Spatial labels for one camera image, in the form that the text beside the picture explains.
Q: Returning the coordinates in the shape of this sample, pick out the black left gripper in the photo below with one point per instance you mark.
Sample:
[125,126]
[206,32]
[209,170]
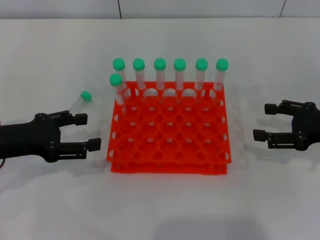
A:
[27,138]

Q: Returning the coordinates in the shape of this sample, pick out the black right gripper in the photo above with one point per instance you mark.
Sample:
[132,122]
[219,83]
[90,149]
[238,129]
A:
[307,127]

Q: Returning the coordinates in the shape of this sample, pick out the green capped clear test tube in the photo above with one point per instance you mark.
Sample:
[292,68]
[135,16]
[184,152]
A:
[85,95]
[179,64]
[138,64]
[222,64]
[115,79]
[160,64]
[118,64]
[201,64]

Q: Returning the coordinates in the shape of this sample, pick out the orange test tube rack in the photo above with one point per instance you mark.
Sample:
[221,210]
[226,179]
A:
[170,152]

